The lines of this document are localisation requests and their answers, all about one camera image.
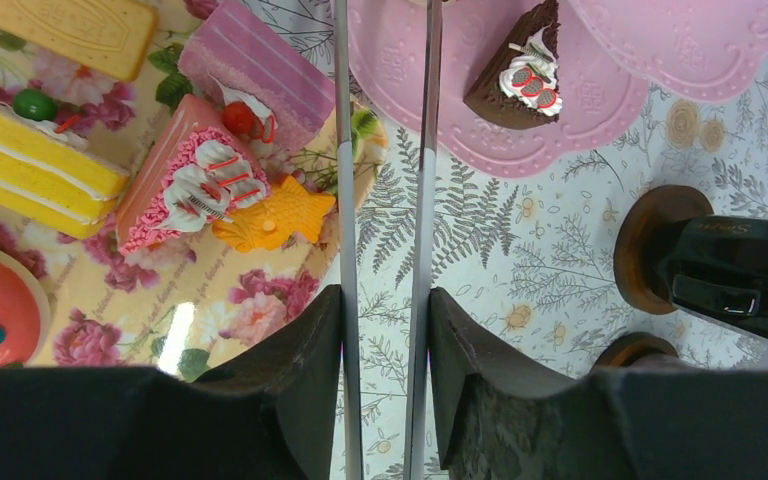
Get chocolate cake piece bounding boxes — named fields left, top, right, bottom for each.
left=463, top=1, right=563, bottom=130

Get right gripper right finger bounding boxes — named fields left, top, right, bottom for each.
left=429, top=288, right=588, bottom=479

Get tan biscuit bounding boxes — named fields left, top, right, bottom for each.
left=0, top=0, right=158, bottom=82

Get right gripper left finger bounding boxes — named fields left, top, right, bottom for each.
left=195, top=285, right=342, bottom=479

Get brown wooden saucer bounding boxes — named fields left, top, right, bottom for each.
left=593, top=332, right=679, bottom=369
left=613, top=185, right=713, bottom=315

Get floral dessert tray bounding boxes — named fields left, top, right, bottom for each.
left=0, top=1, right=386, bottom=381

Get orange tart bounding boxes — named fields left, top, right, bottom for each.
left=211, top=175, right=336, bottom=253

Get strawberry cream cake slice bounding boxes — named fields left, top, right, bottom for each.
left=115, top=94, right=272, bottom=255

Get black mug white inside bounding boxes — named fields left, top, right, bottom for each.
left=643, top=215, right=768, bottom=340

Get pink three-tier cake stand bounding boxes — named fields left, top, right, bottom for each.
left=347, top=0, right=768, bottom=180

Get metal tongs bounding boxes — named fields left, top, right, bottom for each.
left=333, top=1, right=443, bottom=479

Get pink wafer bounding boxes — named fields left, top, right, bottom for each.
left=178, top=1, right=335, bottom=152

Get yellow roll cake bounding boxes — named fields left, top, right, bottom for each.
left=0, top=102, right=129, bottom=239

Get floral tablecloth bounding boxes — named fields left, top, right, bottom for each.
left=238, top=0, right=768, bottom=480

